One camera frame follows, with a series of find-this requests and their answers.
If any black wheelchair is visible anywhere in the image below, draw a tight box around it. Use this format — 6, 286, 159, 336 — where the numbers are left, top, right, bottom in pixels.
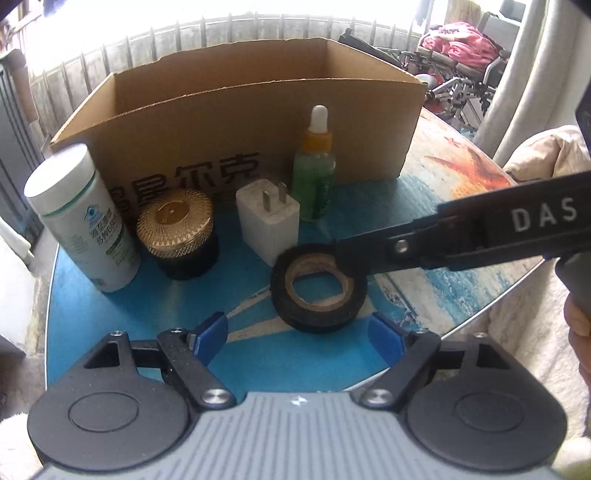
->
339, 9, 511, 127

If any pink cloth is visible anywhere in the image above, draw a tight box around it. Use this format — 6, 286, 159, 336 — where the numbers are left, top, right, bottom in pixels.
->
422, 21, 506, 70

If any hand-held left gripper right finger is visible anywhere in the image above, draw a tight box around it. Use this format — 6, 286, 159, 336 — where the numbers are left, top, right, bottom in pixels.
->
359, 311, 511, 411

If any brown rolled mat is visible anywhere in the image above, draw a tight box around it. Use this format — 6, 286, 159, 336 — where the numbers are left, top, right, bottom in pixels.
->
9, 48, 38, 123

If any green dropper bottle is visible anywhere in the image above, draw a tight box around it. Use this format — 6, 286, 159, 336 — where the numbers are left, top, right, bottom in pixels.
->
292, 105, 337, 223

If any person's right hand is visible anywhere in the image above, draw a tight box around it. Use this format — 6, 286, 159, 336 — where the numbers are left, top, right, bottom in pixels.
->
564, 295, 591, 370

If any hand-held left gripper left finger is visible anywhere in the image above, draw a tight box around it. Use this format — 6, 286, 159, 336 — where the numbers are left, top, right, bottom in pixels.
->
83, 311, 236, 411

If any white curtain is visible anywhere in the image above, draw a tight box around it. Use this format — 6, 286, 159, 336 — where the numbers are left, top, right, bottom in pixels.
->
473, 0, 591, 160

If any white charger plug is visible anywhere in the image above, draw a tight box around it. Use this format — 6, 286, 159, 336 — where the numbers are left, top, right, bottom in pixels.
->
235, 180, 301, 267

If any metal balcony railing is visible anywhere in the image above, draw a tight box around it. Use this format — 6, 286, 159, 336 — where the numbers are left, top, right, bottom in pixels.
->
28, 18, 416, 139

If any white plastic bottle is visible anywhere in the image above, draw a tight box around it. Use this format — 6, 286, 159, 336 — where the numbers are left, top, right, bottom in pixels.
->
24, 143, 141, 292

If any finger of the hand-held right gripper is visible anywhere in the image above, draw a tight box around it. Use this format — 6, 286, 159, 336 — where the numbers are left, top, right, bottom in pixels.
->
335, 213, 485, 278

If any black jar with gold lid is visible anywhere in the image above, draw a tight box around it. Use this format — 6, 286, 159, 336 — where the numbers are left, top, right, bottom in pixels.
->
135, 188, 220, 281

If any grey cabinet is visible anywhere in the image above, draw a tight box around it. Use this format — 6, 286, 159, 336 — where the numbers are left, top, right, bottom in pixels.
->
0, 48, 47, 252

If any black tape roll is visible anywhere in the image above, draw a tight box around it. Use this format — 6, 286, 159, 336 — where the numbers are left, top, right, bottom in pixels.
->
270, 244, 369, 334

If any brown cardboard box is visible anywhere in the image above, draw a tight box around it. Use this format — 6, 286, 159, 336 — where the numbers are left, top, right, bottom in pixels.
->
50, 38, 428, 197

